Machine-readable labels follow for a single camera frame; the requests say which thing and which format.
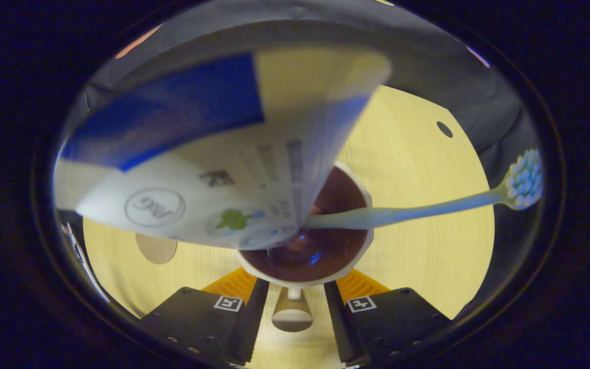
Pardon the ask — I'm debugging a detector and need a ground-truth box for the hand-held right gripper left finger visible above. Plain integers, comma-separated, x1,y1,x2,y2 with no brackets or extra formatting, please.
139,266,270,367

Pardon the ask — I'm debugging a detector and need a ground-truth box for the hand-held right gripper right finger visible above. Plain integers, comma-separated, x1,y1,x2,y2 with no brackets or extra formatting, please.
323,268,452,367

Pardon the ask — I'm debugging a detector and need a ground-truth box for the beige cup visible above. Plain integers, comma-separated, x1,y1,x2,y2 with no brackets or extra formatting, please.
234,161,375,333

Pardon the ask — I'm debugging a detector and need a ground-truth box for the round brown coaster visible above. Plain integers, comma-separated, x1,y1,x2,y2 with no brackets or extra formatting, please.
135,233,178,265

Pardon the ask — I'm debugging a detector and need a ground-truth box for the pale blue toothbrush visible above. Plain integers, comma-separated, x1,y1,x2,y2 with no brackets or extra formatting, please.
303,149,545,230

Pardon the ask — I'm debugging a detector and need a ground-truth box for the white toothpaste tube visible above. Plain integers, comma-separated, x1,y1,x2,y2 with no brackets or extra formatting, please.
52,45,393,252

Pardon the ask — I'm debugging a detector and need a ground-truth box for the wooden desktop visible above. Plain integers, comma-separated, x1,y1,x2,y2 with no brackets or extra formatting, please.
82,85,495,369

